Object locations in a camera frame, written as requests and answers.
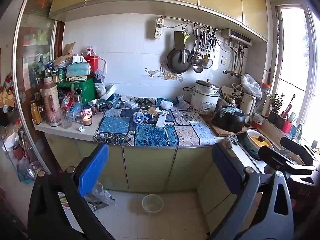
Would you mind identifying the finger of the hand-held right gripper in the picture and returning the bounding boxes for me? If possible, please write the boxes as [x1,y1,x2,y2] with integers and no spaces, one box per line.
[280,137,320,166]
[259,146,315,176]

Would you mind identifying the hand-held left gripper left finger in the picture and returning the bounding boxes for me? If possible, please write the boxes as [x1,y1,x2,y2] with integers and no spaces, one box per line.
[27,144,115,240]

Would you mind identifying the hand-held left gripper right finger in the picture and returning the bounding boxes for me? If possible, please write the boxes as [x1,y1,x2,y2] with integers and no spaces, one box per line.
[209,142,294,240]

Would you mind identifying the clear plastic floor bucket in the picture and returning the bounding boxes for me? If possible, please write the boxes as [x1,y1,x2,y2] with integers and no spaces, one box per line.
[141,194,164,215]

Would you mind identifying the white and blue box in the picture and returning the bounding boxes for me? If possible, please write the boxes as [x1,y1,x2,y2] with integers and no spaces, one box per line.
[139,109,157,121]

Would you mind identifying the long white carton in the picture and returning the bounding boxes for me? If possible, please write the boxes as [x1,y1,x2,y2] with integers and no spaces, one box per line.
[155,115,166,130]

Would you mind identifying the steel sink faucet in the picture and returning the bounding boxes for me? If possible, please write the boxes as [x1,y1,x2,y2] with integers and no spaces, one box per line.
[291,123,304,141]

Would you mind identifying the pot with yellow lid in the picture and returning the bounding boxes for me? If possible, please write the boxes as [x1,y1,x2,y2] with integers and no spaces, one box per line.
[243,129,274,159]

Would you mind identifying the white stove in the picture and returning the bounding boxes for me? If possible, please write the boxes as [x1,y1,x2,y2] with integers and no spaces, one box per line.
[229,140,268,173]

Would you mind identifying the clear plastic bag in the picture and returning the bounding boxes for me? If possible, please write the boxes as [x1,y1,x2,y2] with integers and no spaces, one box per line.
[83,182,116,211]

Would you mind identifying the grey rag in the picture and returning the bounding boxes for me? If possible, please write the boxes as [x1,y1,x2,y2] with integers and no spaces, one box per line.
[225,133,239,147]

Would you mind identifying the stack of bowls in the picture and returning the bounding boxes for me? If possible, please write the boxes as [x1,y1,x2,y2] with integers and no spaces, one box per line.
[251,113,265,128]

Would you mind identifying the wooden cutting board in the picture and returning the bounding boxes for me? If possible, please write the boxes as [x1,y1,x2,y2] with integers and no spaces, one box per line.
[200,115,251,137]

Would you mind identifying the black cooking pot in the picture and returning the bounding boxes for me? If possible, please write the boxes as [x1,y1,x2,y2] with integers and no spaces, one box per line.
[216,107,247,133]

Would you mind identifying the potted green plant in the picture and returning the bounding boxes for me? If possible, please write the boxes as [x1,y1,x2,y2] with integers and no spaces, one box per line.
[268,93,285,124]

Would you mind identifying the clear drinking glass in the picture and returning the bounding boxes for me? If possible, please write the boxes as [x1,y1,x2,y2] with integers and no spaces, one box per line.
[60,107,73,129]

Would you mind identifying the white kettle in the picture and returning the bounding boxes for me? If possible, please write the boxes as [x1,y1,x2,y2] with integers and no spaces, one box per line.
[240,92,257,123]

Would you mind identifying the green white knitted cloth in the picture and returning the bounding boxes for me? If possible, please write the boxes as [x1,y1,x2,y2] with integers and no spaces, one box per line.
[220,106,242,117]

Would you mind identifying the clear glass bottle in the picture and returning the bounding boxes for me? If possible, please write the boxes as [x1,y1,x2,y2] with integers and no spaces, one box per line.
[72,91,84,124]

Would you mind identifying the blue plastic bag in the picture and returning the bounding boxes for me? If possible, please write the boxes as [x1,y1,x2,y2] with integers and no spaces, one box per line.
[17,156,44,183]

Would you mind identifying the blue patterned tablecloth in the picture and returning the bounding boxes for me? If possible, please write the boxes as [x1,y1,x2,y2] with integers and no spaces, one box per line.
[93,94,225,147]

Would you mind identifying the white rice cooker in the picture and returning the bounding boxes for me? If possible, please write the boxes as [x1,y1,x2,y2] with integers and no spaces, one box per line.
[191,79,221,113]

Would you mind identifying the white plastic bag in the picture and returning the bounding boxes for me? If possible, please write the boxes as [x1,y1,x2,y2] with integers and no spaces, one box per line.
[241,74,263,100]

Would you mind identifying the green metal box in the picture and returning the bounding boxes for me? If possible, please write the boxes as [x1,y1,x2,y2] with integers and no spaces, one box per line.
[57,77,97,107]

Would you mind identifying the amber liquid bottle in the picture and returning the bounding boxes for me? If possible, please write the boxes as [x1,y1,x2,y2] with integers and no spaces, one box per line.
[30,102,43,125]

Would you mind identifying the white dish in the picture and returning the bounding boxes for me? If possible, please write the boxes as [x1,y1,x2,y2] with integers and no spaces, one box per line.
[98,83,118,101]

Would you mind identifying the pink thermos flask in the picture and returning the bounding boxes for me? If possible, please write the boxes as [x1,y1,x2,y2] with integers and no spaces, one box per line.
[41,76,62,127]

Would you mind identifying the window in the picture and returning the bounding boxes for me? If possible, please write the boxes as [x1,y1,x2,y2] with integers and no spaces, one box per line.
[274,3,318,140]

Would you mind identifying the crumpled white tissue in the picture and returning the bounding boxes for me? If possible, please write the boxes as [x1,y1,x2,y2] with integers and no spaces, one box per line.
[155,107,171,117]

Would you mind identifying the pale green tissue box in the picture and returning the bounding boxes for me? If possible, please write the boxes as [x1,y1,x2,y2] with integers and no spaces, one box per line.
[65,62,91,79]

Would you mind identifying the red tin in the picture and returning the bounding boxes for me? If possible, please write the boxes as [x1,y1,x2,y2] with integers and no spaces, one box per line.
[83,46,99,72]

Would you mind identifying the steel strainer ladle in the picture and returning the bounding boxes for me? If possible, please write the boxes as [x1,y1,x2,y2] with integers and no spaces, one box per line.
[190,29,203,66]

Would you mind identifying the black frying pan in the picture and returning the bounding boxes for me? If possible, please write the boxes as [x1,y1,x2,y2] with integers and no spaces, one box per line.
[166,48,193,74]

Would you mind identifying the white water heater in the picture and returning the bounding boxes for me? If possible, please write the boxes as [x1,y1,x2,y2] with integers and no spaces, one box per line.
[221,28,253,46]

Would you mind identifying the steel cleaver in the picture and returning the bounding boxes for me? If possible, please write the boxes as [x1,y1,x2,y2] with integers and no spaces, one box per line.
[174,31,185,51]

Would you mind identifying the white power strip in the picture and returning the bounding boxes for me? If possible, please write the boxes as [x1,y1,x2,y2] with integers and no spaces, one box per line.
[154,17,164,40]

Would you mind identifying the metal wall faucet pipes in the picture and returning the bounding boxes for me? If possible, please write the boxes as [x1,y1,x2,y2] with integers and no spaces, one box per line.
[223,44,247,77]

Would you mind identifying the metal hanging rail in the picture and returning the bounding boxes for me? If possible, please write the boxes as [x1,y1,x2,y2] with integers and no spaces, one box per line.
[162,15,222,32]

